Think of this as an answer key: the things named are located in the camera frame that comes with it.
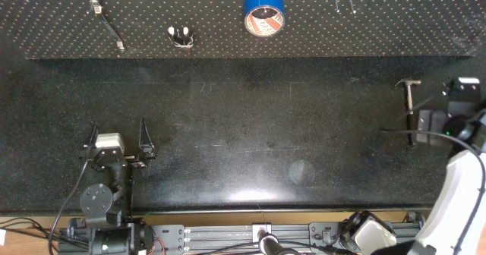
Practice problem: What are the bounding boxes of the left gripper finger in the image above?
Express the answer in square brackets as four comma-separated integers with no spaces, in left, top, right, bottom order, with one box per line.
[85,122,99,149]
[138,117,156,158]

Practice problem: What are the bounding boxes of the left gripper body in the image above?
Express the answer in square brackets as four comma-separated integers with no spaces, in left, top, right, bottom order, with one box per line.
[78,146,157,172]

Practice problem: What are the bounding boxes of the black and white pliers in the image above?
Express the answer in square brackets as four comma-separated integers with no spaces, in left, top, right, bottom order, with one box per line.
[166,25,194,58]

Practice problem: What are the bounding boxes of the hammer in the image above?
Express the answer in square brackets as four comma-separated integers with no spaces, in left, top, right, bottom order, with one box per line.
[394,78,422,148]

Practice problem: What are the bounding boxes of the black pegboard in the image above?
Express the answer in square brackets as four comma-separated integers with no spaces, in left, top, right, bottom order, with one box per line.
[0,0,486,60]

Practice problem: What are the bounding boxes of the wrench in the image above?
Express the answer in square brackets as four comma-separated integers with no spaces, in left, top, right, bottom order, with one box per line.
[89,0,127,52]

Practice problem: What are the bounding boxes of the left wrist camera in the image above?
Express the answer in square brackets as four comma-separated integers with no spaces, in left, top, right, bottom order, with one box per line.
[93,132,128,167]

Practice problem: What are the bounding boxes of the black cable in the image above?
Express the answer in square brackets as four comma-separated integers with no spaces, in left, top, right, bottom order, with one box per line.
[379,127,486,255]
[48,159,90,255]

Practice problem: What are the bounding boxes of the mounting rail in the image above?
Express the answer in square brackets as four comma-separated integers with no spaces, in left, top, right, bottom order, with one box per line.
[56,211,426,255]

